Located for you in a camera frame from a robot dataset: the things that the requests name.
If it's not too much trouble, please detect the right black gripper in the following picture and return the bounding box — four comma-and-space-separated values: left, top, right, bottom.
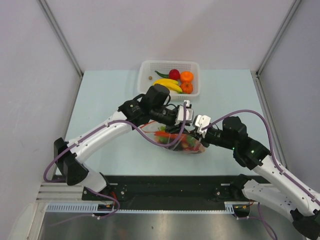
188, 127, 236, 151

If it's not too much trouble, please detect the clear zip top bag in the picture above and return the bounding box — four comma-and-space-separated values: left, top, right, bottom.
140, 121, 193, 152

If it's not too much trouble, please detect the red strawberry bunch toy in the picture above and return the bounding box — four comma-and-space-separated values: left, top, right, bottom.
171, 135, 206, 154

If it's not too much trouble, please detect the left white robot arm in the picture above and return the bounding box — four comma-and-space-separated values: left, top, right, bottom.
53, 84, 194, 200

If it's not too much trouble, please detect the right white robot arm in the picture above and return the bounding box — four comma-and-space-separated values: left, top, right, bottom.
193, 115, 320, 240

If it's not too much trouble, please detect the yellow banana bunch toy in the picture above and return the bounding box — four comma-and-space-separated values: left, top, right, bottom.
153, 78, 183, 94

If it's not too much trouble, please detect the small tangerine toy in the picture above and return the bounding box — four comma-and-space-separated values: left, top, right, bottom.
180, 82, 194, 94

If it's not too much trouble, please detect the green chili pepper toy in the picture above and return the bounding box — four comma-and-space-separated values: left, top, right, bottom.
154, 70, 170, 79

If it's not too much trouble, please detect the red apple toy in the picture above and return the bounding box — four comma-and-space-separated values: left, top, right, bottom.
169, 69, 180, 81

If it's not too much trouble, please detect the orange fruit toy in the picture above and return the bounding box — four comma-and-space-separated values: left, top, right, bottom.
180, 71, 194, 83

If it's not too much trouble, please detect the white plastic basket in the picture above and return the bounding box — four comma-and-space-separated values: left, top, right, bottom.
137, 60, 201, 101

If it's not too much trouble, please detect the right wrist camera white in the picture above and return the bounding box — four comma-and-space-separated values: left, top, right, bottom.
193, 114, 211, 138

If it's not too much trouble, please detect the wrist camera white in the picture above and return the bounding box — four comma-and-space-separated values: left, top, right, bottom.
193, 114, 211, 138
175, 100, 194, 125

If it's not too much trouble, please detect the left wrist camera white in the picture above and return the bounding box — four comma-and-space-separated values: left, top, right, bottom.
175, 100, 194, 125

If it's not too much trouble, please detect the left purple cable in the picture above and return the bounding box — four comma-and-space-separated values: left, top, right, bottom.
43, 101, 188, 227

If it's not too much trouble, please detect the purple cable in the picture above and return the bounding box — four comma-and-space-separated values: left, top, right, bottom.
43, 101, 188, 227
199, 109, 320, 238

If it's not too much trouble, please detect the white slotted cable duct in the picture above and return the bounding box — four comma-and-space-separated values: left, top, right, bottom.
45, 202, 235, 215

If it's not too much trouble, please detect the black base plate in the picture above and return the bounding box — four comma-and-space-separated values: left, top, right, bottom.
103, 175, 249, 210

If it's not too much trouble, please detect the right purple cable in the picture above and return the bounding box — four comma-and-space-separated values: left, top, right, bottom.
199, 109, 320, 238

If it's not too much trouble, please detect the aluminium frame rail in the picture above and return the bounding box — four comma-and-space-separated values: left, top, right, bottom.
36, 182, 84, 203

